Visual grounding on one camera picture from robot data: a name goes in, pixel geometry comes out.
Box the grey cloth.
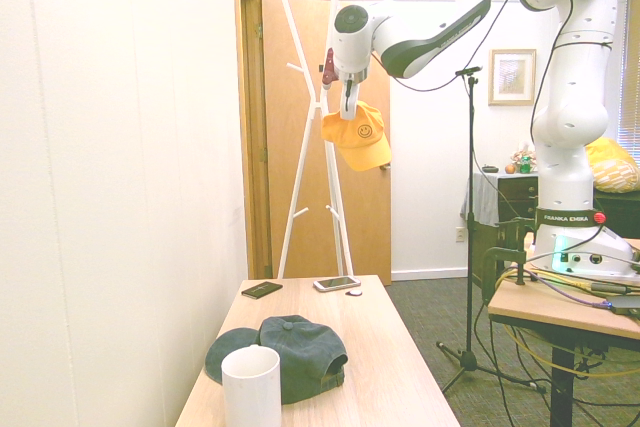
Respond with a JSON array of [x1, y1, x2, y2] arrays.
[[459, 171, 502, 226]]

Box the white ceramic mug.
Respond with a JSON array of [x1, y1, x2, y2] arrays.
[[221, 345, 283, 427]]

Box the black tripod stand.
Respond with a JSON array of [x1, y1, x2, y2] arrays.
[[435, 74, 547, 395]]

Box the dark wooden dresser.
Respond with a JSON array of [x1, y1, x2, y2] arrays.
[[472, 172, 640, 293]]

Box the dark blue denim cap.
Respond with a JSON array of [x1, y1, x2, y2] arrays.
[[204, 314, 349, 406]]

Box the framed wall picture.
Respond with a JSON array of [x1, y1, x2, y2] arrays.
[[488, 48, 538, 107]]

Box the window blinds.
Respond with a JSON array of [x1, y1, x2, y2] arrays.
[[619, 0, 640, 149]]

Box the wooden door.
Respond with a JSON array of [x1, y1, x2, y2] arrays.
[[260, 0, 393, 284]]

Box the purple cable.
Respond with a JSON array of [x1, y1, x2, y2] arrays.
[[524, 270, 614, 309]]

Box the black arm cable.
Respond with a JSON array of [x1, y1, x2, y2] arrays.
[[388, 0, 616, 94]]

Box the white wooden coat rack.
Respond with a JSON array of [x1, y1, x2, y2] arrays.
[[272, 0, 357, 281]]

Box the white smartphone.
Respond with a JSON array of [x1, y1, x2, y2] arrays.
[[313, 276, 362, 294]]

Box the dried flower decoration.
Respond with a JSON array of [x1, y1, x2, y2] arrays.
[[510, 141, 537, 168]]

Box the black metal clamp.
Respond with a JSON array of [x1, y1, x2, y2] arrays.
[[482, 216, 537, 306]]

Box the wooden door frame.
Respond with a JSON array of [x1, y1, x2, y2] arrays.
[[232, 0, 274, 281]]

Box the yellow bag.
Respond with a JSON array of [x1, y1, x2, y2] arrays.
[[584, 136, 640, 194]]

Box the black electronics box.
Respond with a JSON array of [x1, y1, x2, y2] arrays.
[[607, 295, 640, 319]]

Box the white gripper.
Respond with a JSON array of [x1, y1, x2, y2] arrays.
[[335, 65, 371, 122]]

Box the yellow cable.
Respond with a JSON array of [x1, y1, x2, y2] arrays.
[[493, 266, 640, 381]]

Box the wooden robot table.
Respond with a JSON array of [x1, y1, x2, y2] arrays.
[[487, 239, 640, 427]]

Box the yellow smiley baseball cap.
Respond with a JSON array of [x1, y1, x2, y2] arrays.
[[320, 100, 392, 172]]

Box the black wallet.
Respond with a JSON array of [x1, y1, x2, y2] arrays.
[[240, 281, 284, 300]]

